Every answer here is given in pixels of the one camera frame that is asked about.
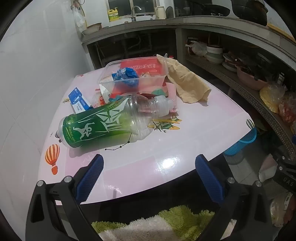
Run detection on black wok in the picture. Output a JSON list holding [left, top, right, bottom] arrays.
[[203, 3, 231, 16]]

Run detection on green plastic bottle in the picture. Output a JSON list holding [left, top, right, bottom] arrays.
[[58, 94, 174, 149]]

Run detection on pink printed plastic bag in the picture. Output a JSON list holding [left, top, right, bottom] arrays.
[[139, 81, 179, 114]]

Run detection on large black pot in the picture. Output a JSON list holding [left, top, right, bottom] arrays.
[[231, 0, 269, 26]]

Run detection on yellow detergent bottle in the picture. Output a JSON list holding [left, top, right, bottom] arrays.
[[109, 8, 120, 22]]

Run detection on green white fuzzy clothing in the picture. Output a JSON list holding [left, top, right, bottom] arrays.
[[91, 205, 236, 241]]

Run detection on blue white carton box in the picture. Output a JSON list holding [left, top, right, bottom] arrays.
[[68, 87, 92, 114]]

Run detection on yellow cloth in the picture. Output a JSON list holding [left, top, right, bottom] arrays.
[[157, 54, 211, 103]]

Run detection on white snack wrapper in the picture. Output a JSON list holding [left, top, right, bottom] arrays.
[[99, 85, 112, 105]]

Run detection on pink plastic basin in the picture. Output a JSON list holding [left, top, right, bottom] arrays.
[[235, 66, 269, 91]]

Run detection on blue plastic basket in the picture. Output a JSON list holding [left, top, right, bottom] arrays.
[[223, 127, 258, 156]]

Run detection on blue crumpled wrapper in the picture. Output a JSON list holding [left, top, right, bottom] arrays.
[[112, 67, 140, 87]]

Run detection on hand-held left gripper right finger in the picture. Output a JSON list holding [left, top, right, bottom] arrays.
[[195, 153, 275, 241]]

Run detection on red packet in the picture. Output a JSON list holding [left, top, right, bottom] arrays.
[[120, 59, 163, 77]]

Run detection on red plastic bag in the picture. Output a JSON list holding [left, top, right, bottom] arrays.
[[279, 93, 296, 126]]

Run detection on stack of plates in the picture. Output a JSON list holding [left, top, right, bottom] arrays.
[[222, 53, 238, 72]]

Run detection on bowl on counter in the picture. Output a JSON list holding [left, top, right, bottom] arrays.
[[82, 23, 102, 35]]

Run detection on yellow plastic bag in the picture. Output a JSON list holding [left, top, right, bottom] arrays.
[[259, 85, 286, 114]]

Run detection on stack of white bowls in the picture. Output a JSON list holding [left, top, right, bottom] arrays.
[[206, 45, 223, 65]]

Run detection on hanging plastic bag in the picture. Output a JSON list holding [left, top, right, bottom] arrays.
[[73, 7, 86, 33]]

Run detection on white pink plastic bag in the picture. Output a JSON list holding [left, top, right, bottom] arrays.
[[258, 154, 278, 183]]

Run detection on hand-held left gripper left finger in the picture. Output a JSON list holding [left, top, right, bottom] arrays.
[[25, 153, 104, 241]]

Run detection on clear plastic container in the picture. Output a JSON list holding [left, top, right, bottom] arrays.
[[97, 56, 170, 94]]

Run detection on white kettle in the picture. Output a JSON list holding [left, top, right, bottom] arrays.
[[154, 6, 166, 19]]

